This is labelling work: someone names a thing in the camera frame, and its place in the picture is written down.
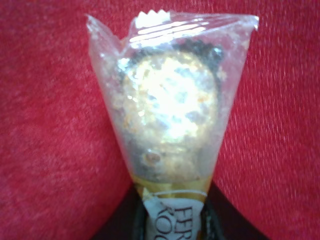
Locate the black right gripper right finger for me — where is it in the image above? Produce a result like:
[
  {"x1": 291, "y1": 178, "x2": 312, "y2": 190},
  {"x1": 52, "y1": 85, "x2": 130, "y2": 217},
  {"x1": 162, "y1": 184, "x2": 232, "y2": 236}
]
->
[{"x1": 200, "y1": 183, "x2": 268, "y2": 240}]

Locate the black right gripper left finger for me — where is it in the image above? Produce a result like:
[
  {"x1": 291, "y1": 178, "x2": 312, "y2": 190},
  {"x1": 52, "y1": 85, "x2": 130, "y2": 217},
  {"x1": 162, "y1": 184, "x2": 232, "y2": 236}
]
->
[{"x1": 91, "y1": 186, "x2": 147, "y2": 240}]

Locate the gold chocolate candy pack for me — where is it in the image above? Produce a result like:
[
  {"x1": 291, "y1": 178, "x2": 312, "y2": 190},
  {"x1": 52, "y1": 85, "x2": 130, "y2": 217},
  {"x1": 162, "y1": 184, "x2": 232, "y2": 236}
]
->
[{"x1": 86, "y1": 10, "x2": 259, "y2": 240}]

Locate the red table cloth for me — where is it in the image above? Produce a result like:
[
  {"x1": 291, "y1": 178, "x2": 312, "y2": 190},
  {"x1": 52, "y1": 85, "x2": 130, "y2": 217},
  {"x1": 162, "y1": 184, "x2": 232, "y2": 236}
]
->
[{"x1": 0, "y1": 0, "x2": 320, "y2": 240}]

